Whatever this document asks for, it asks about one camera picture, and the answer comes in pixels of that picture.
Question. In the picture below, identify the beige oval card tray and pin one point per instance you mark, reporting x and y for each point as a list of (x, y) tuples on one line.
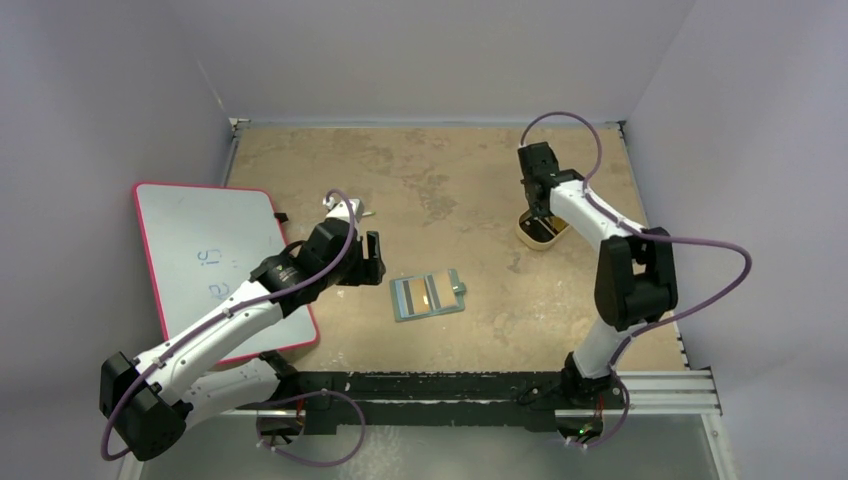
[(539, 233)]

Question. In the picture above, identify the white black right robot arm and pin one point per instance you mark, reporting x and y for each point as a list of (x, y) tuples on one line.
[(635, 283)]

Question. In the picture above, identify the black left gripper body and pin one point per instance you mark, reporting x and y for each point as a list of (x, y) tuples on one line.
[(353, 273)]

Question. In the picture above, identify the green leather card holder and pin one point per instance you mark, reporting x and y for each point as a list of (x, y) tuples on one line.
[(459, 288)]

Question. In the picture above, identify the aluminium extrusion frame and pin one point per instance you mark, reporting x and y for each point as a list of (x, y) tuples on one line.
[(663, 395)]

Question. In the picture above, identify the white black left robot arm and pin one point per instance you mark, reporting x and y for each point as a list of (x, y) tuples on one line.
[(151, 400)]

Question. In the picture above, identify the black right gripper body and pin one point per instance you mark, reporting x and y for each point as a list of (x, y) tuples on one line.
[(539, 187)]

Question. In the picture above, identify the pink framed whiteboard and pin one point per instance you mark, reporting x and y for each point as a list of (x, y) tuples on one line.
[(201, 243)]

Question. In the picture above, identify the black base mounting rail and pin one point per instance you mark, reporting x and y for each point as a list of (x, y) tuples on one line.
[(532, 400)]

